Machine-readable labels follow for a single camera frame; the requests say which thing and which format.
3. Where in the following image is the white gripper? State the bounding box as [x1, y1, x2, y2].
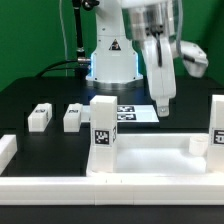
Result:
[139, 33, 210, 118]

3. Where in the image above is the white desk top tray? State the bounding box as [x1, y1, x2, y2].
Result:
[86, 133, 224, 177]

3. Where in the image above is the fiducial marker plate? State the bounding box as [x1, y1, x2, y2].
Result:
[80, 104, 160, 124]

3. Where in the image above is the white front fence bar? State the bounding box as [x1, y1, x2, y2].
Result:
[0, 175, 224, 205]

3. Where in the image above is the white left fence block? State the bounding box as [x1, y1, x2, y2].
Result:
[0, 135, 17, 175]

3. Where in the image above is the black cable bundle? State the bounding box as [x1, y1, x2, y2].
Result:
[35, 59, 92, 78]

